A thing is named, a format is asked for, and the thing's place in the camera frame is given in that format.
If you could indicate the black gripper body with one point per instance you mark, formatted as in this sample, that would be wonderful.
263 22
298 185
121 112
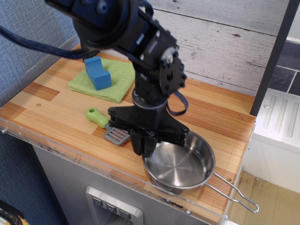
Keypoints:
150 123

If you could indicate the green handled grey spatula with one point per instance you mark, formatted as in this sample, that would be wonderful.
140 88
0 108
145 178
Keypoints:
114 135

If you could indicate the black right post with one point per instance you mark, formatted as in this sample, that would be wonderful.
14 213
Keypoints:
274 56

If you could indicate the blue wooden block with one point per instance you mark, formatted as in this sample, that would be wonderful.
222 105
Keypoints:
100 78

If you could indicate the clear acrylic edge guard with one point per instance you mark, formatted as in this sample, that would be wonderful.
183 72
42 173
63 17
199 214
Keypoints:
71 172

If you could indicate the white ridged appliance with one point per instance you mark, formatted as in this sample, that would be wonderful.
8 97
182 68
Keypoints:
274 148

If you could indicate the silver dispenser panel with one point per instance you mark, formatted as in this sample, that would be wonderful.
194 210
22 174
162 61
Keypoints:
109 210

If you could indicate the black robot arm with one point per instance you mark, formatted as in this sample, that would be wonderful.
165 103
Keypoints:
127 26

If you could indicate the green folded cloth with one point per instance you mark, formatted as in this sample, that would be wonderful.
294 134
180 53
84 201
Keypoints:
122 75

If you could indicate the stainless steel pan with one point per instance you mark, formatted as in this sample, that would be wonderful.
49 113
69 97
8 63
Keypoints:
182 169

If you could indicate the yellow object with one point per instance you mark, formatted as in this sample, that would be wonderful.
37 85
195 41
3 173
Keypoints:
7 218

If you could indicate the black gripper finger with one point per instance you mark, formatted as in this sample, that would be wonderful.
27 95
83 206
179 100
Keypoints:
137 141
149 146

